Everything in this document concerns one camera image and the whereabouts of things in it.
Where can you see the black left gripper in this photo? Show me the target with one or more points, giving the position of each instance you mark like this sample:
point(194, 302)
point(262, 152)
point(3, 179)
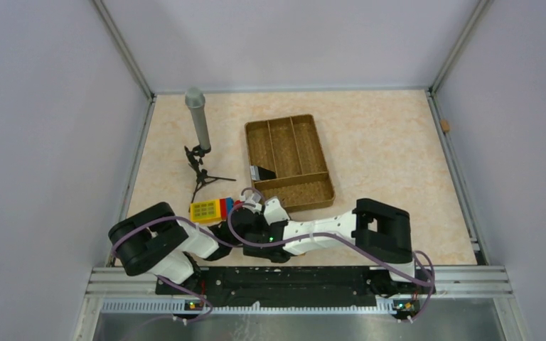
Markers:
point(261, 219)

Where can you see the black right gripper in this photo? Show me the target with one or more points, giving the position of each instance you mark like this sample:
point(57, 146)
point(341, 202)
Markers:
point(280, 222)

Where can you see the stack of black cards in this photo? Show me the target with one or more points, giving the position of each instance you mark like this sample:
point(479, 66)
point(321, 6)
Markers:
point(258, 173)

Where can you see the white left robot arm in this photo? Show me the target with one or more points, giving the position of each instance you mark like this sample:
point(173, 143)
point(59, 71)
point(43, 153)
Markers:
point(157, 241)

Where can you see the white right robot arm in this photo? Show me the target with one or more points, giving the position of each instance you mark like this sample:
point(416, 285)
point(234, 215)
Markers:
point(378, 231)

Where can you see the blue toy block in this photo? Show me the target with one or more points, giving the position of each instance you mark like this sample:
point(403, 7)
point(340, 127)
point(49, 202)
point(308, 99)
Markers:
point(229, 204)

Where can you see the yellow green window block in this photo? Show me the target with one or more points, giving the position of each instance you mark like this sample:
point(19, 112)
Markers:
point(205, 212)

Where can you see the woven wicker divided tray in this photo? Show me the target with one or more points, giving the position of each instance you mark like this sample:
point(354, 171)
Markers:
point(291, 147)

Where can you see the grey microphone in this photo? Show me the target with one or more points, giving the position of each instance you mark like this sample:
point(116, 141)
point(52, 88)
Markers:
point(195, 102)

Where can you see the small brown corner object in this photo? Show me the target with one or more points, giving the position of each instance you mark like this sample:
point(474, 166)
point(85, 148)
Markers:
point(445, 126)

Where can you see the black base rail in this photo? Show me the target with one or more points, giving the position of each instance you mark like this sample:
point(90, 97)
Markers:
point(298, 287)

